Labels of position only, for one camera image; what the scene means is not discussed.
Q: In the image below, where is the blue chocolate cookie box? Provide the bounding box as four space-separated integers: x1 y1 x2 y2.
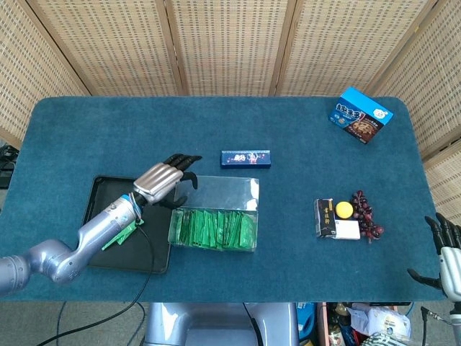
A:
328 86 394 146

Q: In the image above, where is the transparent plastic box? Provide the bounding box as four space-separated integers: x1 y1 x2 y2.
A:
168 175 260 254

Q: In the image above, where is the long dark blue box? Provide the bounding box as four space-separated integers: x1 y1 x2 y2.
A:
220 149 272 170

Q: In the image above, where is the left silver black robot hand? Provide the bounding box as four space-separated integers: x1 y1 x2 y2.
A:
133 154 202 210

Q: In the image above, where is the blue package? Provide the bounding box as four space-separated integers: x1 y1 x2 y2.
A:
296 302 318 340

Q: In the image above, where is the black plastic tray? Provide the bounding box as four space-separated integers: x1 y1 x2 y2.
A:
81 175 178 275

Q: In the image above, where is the black cable with plug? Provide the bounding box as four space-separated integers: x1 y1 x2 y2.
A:
420 305 453 346

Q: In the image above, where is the white plastic block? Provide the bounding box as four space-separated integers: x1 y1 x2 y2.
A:
333 219 362 241

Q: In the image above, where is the blue table cloth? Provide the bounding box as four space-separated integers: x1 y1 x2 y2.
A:
0 95 452 303

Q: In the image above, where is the purple grape bunch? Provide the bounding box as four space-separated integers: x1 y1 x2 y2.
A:
349 190 385 244

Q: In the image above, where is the silver robot torso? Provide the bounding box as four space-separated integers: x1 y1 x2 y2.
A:
143 301 300 346

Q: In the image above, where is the black rectangular packet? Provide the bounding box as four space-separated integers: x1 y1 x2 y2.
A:
313 197 339 239

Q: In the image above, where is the woven rattan folding screen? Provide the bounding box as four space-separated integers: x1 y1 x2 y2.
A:
0 0 461 221

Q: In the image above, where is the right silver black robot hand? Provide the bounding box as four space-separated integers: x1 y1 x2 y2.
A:
407 212 461 300

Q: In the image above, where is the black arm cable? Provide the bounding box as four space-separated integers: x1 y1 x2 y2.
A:
35 196 157 346

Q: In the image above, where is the yellow ball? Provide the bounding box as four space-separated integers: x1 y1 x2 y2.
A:
334 201 354 220

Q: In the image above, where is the white plastic wet-wipes pack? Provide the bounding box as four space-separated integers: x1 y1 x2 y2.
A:
349 302 412 339

